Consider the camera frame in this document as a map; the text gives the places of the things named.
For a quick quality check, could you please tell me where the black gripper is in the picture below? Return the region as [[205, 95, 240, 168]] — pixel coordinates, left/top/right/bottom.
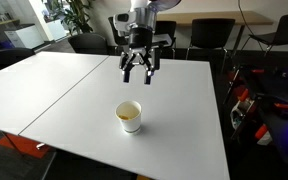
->
[[119, 28, 162, 85]]

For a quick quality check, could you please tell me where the yellow object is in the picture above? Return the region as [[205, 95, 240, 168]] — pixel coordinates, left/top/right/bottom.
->
[[118, 115, 129, 120]]

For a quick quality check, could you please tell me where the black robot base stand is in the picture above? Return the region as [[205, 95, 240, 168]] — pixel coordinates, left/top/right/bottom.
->
[[224, 66, 288, 163]]

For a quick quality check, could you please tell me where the white paper cup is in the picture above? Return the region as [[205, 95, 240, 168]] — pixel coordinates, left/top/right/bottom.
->
[[115, 101, 142, 134]]

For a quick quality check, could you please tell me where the black office chair near cup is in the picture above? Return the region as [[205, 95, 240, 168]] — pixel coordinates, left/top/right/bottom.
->
[[68, 33, 108, 55]]

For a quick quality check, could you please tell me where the black office chair behind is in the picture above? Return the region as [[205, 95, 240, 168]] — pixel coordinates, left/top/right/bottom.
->
[[108, 17, 177, 58]]

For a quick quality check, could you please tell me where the black chair under side table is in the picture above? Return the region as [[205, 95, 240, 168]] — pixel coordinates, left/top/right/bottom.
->
[[186, 18, 235, 60]]

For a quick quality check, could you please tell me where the green potted plant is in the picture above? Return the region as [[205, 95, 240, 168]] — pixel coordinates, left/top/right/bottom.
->
[[41, 0, 94, 35]]

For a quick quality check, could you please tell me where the wooden side table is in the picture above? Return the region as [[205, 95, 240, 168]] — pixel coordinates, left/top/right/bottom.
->
[[157, 11, 273, 26]]

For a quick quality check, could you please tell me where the white filing cabinet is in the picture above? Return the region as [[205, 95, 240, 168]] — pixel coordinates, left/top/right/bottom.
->
[[4, 24, 44, 49]]

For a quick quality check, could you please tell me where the black chair far left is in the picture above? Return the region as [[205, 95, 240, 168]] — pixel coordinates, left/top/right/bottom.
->
[[0, 48, 35, 70]]

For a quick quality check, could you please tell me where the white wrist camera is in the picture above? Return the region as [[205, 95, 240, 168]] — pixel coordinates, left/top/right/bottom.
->
[[113, 12, 138, 37]]

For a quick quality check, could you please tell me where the black chair at right wall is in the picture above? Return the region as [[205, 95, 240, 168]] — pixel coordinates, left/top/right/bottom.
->
[[243, 14, 288, 55]]

